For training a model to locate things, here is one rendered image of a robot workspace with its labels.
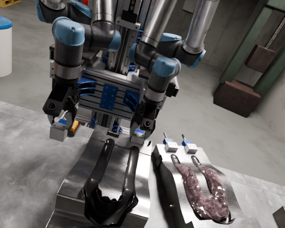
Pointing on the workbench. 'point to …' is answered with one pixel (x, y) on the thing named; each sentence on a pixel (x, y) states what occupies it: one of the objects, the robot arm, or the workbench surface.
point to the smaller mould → (284, 217)
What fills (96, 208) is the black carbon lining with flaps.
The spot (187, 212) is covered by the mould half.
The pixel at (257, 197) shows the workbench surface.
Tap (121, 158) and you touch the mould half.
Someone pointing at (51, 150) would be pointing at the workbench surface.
